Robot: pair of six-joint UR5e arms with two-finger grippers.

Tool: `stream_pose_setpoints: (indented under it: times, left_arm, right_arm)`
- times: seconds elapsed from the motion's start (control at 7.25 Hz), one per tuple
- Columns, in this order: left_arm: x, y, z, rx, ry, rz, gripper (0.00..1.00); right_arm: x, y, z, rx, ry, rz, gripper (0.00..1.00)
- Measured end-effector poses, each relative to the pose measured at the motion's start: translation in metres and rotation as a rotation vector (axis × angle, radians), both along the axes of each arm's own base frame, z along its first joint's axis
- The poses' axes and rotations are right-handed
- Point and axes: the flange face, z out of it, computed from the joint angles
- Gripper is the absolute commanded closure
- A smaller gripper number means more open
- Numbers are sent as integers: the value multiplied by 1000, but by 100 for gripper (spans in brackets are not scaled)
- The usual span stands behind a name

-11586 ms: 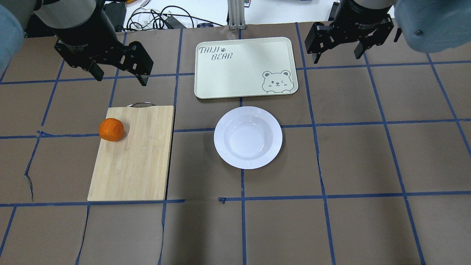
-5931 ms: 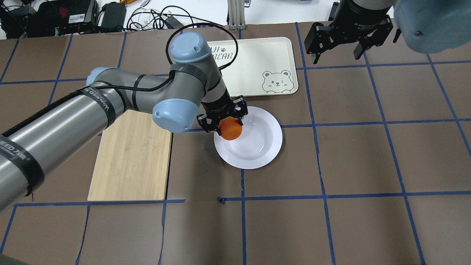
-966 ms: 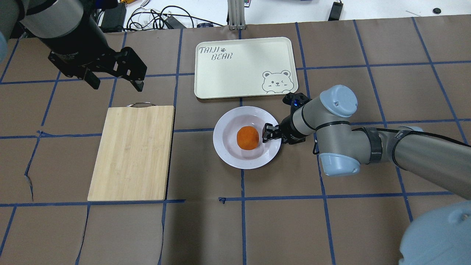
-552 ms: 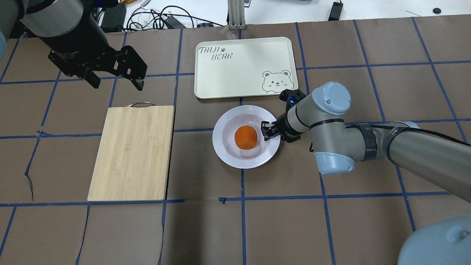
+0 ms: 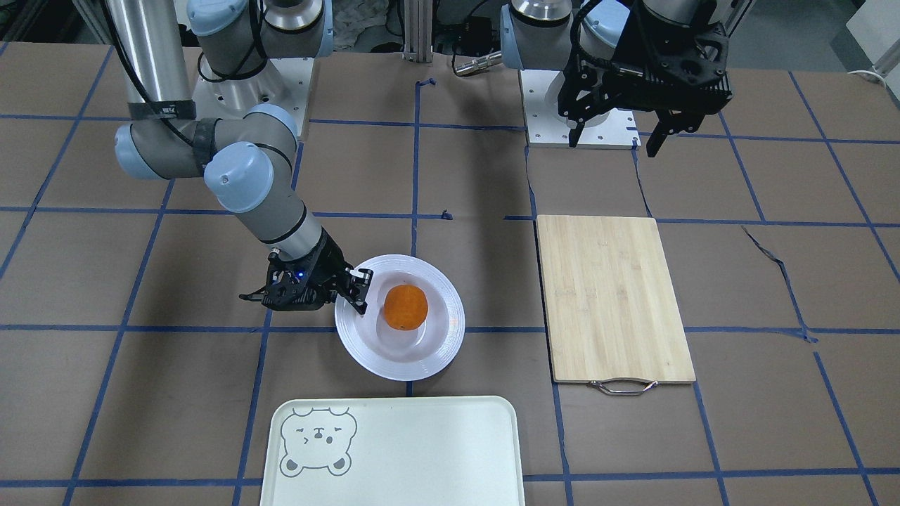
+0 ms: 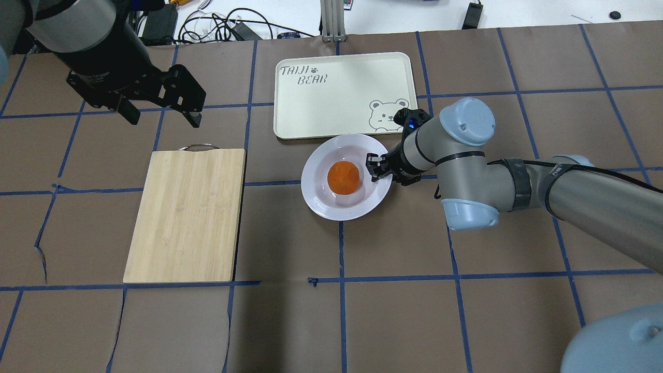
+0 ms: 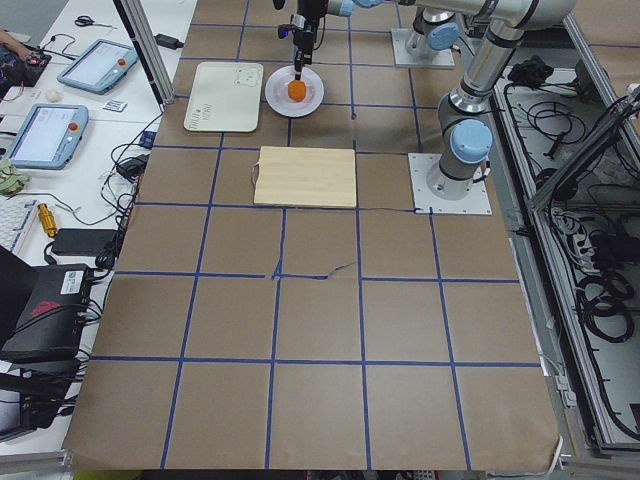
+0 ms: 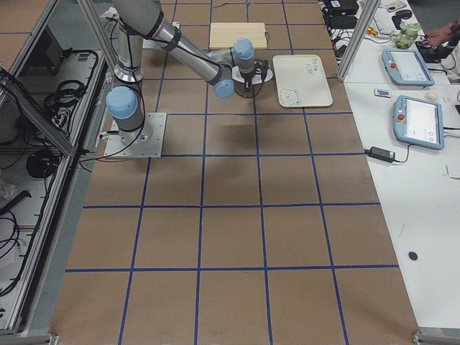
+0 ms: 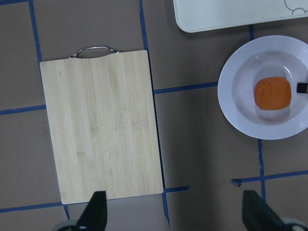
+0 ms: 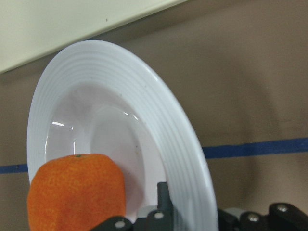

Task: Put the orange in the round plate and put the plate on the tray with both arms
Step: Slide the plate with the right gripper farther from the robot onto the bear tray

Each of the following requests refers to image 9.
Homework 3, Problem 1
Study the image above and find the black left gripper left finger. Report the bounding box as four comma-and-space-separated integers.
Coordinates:
77, 191, 107, 231

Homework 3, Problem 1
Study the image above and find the orange fruit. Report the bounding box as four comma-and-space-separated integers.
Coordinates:
254, 77, 292, 110

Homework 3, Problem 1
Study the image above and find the white round plate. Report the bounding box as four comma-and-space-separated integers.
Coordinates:
218, 35, 308, 140

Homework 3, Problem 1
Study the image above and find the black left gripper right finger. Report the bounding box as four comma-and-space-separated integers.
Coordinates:
242, 190, 285, 231

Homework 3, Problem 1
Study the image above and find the wooden cutting board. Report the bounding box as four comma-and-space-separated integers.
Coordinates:
40, 50, 163, 204

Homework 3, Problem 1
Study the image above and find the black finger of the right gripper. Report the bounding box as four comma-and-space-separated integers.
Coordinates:
296, 83, 308, 93

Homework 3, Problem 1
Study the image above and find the cream rectangular tray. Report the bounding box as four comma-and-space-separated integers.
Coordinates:
173, 0, 308, 33

